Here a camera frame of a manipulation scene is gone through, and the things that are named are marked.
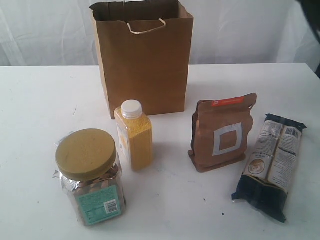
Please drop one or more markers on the brown paper bag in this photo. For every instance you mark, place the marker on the brown paper bag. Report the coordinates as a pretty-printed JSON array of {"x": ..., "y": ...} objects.
[{"x": 143, "y": 50}]

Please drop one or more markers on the almond jar with gold lid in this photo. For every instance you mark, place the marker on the almond jar with gold lid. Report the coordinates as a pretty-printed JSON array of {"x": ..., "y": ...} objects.
[{"x": 90, "y": 174}]

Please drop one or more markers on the yellow millet bottle white cap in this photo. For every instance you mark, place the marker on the yellow millet bottle white cap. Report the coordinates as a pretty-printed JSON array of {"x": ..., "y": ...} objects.
[{"x": 134, "y": 134}]

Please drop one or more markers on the dark blue biscuit package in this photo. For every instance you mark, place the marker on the dark blue biscuit package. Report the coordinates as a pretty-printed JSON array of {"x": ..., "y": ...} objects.
[{"x": 267, "y": 176}]

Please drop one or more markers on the brown standup pouch orange label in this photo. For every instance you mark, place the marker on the brown standup pouch orange label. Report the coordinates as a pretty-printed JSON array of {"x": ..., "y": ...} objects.
[{"x": 220, "y": 130}]

